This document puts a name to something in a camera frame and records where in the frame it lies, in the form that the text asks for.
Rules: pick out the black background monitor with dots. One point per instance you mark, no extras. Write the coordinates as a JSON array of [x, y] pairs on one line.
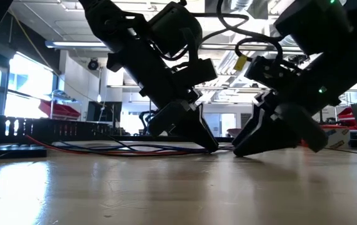
[[103, 111]]

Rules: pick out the background black robot arm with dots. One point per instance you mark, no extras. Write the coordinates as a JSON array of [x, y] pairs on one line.
[[143, 120]]

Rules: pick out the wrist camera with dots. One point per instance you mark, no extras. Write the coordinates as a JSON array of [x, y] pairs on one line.
[[194, 73], [272, 73]]

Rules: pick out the black duct cover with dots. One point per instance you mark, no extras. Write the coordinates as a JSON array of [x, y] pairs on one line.
[[18, 152]]

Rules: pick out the red background bin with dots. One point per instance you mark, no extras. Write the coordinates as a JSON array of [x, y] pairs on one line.
[[345, 114]]

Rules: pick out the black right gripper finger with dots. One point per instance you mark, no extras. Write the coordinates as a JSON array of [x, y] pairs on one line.
[[306, 128], [259, 137]]

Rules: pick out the red storage bins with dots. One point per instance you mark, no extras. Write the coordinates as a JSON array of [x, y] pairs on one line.
[[59, 110]]

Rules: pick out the black ceiling spotlight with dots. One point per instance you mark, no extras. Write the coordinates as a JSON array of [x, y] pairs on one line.
[[93, 64]]

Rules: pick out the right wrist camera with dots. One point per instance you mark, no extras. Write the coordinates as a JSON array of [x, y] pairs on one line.
[[272, 73]]

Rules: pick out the orange tape dispenser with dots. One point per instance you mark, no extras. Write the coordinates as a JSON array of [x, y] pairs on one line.
[[334, 137]]

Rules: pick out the ceiling light bar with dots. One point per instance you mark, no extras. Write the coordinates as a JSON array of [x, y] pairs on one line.
[[78, 44]]

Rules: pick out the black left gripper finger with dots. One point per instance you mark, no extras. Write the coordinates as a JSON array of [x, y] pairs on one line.
[[172, 118], [201, 134]]

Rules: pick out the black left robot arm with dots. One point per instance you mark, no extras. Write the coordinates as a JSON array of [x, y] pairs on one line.
[[109, 18]]

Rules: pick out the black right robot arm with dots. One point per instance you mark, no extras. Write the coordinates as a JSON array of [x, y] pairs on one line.
[[322, 25]]

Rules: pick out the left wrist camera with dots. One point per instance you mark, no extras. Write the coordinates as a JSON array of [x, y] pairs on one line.
[[194, 73]]

